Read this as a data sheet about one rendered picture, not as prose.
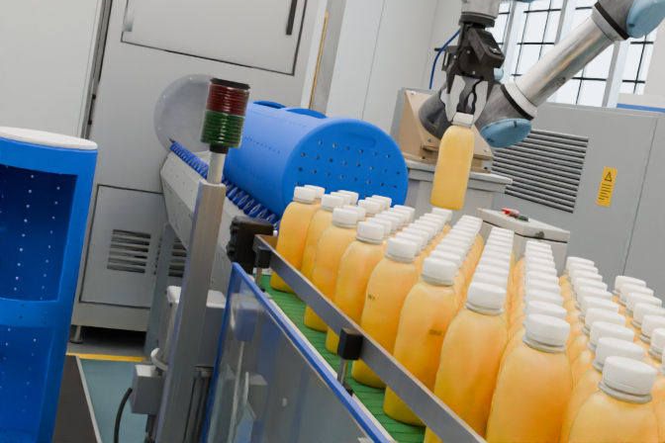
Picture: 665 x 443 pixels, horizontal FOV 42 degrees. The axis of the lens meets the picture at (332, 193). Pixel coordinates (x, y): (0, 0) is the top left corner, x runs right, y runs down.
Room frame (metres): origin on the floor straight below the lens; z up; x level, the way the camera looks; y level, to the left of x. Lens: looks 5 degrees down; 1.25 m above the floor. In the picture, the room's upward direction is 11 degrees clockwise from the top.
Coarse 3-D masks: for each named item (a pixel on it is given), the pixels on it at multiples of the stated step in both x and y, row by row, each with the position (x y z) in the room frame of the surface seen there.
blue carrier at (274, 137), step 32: (256, 128) 2.20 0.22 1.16; (288, 128) 1.96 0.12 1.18; (320, 128) 1.82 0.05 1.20; (352, 128) 1.84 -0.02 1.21; (256, 160) 2.05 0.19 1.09; (288, 160) 1.80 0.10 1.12; (320, 160) 1.82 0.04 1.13; (352, 160) 1.84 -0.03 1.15; (384, 160) 1.87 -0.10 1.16; (256, 192) 2.10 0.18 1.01; (288, 192) 1.80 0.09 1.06; (384, 192) 1.87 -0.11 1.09
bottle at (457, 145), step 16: (448, 128) 1.75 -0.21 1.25; (464, 128) 1.74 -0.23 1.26; (448, 144) 1.73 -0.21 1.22; (464, 144) 1.72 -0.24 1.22; (448, 160) 1.72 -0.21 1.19; (464, 160) 1.72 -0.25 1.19; (448, 176) 1.72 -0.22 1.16; (464, 176) 1.73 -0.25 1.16; (432, 192) 1.74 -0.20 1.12; (448, 192) 1.72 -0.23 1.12; (464, 192) 1.74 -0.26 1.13; (448, 208) 1.72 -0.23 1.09
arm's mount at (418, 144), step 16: (416, 96) 2.43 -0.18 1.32; (416, 112) 2.37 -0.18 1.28; (400, 128) 2.43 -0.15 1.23; (416, 128) 2.34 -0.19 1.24; (416, 144) 2.33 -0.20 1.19; (432, 144) 2.30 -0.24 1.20; (480, 144) 2.39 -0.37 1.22; (416, 160) 2.31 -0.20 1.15; (432, 160) 2.30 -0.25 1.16; (480, 160) 2.36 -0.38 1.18
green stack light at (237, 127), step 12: (204, 120) 1.32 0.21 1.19; (216, 120) 1.31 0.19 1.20; (228, 120) 1.31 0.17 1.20; (240, 120) 1.32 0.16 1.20; (204, 132) 1.32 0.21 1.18; (216, 132) 1.31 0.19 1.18; (228, 132) 1.31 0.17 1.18; (240, 132) 1.33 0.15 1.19; (216, 144) 1.31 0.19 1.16; (228, 144) 1.31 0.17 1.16; (240, 144) 1.34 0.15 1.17
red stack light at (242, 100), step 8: (208, 88) 1.33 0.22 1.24; (216, 88) 1.31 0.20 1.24; (224, 88) 1.31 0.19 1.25; (232, 88) 1.31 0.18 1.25; (208, 96) 1.32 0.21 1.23; (216, 96) 1.31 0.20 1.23; (224, 96) 1.31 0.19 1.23; (232, 96) 1.31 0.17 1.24; (240, 96) 1.32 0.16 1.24; (248, 96) 1.33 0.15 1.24; (208, 104) 1.32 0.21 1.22; (216, 104) 1.31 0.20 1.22; (224, 104) 1.31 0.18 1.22; (232, 104) 1.31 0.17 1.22; (240, 104) 1.32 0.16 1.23; (224, 112) 1.31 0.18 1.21; (232, 112) 1.31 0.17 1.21; (240, 112) 1.32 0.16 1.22
